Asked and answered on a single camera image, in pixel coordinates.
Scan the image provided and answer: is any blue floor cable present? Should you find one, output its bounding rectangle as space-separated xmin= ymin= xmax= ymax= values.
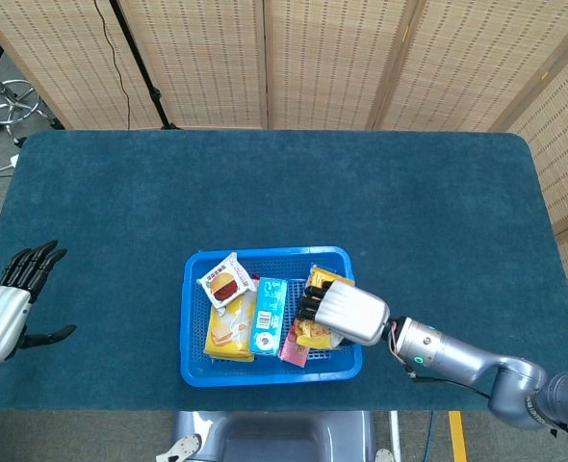
xmin=422 ymin=410 xmax=435 ymax=462

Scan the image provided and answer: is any blue plastic mesh basket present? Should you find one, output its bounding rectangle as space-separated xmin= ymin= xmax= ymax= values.
xmin=179 ymin=244 xmax=364 ymax=385

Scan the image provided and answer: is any blue pink Oreo box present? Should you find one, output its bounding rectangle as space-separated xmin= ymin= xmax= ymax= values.
xmin=278 ymin=321 xmax=315 ymax=368

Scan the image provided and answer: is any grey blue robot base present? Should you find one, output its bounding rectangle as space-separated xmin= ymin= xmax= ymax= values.
xmin=156 ymin=410 xmax=396 ymax=462

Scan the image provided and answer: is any white burger print snack packet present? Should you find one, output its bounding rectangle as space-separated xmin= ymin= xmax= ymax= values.
xmin=195 ymin=251 xmax=258 ymax=310

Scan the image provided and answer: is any yellow floor tape strip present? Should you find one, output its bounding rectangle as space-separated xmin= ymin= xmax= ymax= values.
xmin=448 ymin=410 xmax=468 ymax=462

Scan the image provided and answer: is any yellow cracker packet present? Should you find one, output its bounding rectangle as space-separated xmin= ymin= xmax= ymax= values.
xmin=294 ymin=263 xmax=357 ymax=350

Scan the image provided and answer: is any black stool with chrome base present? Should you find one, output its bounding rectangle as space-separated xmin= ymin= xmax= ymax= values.
xmin=0 ymin=16 xmax=65 ymax=148

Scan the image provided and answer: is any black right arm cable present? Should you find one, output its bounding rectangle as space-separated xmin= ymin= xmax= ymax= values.
xmin=406 ymin=368 xmax=568 ymax=462

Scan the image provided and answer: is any black tripod stand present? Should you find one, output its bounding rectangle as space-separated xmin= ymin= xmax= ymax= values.
xmin=109 ymin=0 xmax=182 ymax=131

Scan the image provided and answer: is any teal table carpet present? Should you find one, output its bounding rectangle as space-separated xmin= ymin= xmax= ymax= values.
xmin=0 ymin=129 xmax=568 ymax=413

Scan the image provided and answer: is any thin black hanging cable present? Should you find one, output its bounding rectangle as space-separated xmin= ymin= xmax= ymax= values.
xmin=92 ymin=0 xmax=132 ymax=131

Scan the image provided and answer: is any large yellow Lipo snack bag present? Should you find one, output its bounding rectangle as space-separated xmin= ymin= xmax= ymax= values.
xmin=202 ymin=291 xmax=259 ymax=363

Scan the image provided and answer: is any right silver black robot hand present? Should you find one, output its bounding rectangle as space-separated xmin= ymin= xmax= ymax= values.
xmin=297 ymin=281 xmax=392 ymax=347

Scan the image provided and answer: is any light blue carton box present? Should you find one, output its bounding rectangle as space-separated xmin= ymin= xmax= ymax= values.
xmin=249 ymin=276 xmax=289 ymax=358

